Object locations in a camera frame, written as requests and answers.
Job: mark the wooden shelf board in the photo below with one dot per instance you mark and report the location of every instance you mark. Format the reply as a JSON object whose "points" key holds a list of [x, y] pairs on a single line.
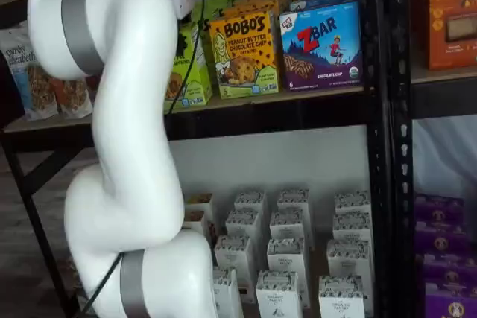
{"points": [[439, 74], [298, 94]]}

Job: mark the blue purple Zbar box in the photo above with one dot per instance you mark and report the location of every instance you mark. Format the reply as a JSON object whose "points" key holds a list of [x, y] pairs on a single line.
{"points": [[324, 2], [320, 45]]}

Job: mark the yellow label granola box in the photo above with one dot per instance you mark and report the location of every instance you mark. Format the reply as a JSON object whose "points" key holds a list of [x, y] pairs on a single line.
{"points": [[198, 202], [194, 221]]}

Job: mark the white patterned pastry box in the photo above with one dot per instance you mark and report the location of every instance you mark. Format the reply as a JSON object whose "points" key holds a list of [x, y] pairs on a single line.
{"points": [[232, 258], [341, 297], [348, 258], [352, 225], [243, 223], [293, 199], [352, 202], [285, 254], [285, 223], [276, 293], [226, 292], [249, 200]]}

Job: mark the large orange snack box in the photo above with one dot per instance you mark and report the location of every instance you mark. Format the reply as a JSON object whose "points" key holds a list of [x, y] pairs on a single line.
{"points": [[454, 16]]}

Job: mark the purple snack box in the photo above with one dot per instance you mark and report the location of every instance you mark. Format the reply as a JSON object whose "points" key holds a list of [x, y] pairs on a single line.
{"points": [[451, 269], [439, 208], [452, 303], [441, 238]]}

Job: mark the black metal shelving rack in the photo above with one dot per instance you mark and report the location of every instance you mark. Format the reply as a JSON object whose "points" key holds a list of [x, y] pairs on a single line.
{"points": [[400, 146], [261, 114]]}

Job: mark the granola bag orange label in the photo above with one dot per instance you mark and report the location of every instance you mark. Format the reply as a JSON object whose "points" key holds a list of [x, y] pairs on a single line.
{"points": [[74, 98]]}

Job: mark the granola bag blue label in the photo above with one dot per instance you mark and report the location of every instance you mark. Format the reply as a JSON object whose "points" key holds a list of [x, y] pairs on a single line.
{"points": [[26, 83]]}

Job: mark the white small boxes group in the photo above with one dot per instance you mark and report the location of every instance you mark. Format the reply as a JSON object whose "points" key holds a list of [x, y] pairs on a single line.
{"points": [[318, 228]]}

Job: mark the white plastic sheet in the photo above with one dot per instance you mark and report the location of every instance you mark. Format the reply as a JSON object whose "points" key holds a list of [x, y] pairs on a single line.
{"points": [[443, 158]]}

